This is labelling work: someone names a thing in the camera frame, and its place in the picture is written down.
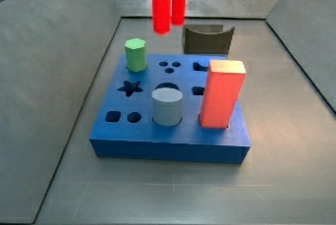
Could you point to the red square tall peg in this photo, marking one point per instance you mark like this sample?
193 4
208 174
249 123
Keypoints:
224 82

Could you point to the light blue cylinder peg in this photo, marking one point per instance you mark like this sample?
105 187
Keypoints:
166 106

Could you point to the blue shape-sorter block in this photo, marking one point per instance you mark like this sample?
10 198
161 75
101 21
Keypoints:
124 131

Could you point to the green hexagonal peg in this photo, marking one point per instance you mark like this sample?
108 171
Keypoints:
134 54

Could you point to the red square-circle object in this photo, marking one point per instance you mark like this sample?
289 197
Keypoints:
168 13

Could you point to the black curved fixture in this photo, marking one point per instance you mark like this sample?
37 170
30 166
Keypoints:
206 39

